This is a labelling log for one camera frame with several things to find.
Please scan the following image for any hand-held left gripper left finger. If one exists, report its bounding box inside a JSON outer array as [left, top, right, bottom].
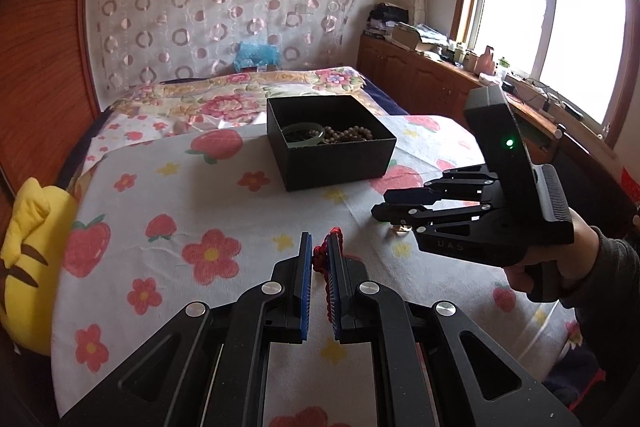
[[60, 232, 314, 427]]

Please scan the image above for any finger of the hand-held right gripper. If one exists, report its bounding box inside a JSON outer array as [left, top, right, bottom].
[[371, 199, 502, 234], [382, 164, 502, 208]]

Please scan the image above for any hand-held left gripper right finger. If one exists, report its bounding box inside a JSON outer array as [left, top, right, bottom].
[[327, 232, 582, 427]]

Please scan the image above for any red bead bracelet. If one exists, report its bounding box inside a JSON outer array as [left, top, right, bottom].
[[312, 227, 347, 324]]

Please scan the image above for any black box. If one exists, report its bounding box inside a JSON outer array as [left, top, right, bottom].
[[265, 94, 399, 193]]

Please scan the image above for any brown wooden bead bracelet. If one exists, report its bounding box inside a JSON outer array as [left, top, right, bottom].
[[320, 124, 377, 146]]

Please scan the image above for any pale green jade bangle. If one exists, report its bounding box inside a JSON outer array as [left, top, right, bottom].
[[282, 122, 326, 144]]

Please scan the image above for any person's right forearm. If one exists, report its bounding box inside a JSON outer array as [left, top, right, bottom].
[[559, 227, 640, 360]]

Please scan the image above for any person's right hand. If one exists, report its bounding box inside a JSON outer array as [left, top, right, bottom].
[[504, 211, 601, 294]]

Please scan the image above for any dark blue bedsheet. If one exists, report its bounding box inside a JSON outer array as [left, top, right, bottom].
[[360, 74, 414, 118]]

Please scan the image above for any long wooden cabinet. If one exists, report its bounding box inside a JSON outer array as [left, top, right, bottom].
[[357, 32, 640, 228]]

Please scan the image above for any red paper decoration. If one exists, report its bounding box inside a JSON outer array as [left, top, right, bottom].
[[620, 166, 640, 204]]

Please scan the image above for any group of small bottles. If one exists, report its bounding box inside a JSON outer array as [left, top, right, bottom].
[[445, 42, 477, 70]]

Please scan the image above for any pink bottle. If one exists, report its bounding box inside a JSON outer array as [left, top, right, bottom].
[[477, 46, 496, 76]]

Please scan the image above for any stack of boxes and papers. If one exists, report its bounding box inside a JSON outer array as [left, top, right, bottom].
[[390, 22, 446, 56]]

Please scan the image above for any dark pile of bags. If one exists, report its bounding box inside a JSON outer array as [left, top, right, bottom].
[[369, 5, 409, 39]]

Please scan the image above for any wooden-framed window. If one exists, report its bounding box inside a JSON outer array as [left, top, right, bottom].
[[449, 0, 640, 144]]

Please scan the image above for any floral blanket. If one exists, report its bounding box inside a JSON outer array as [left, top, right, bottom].
[[102, 65, 374, 138]]

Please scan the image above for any blue gift bag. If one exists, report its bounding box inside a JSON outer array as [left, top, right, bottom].
[[232, 40, 281, 73]]

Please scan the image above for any yellow plush toy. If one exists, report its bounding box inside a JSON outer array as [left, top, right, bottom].
[[0, 177, 79, 358]]

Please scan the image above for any brown wooden slatted wardrobe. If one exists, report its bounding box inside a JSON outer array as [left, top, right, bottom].
[[0, 0, 109, 230]]

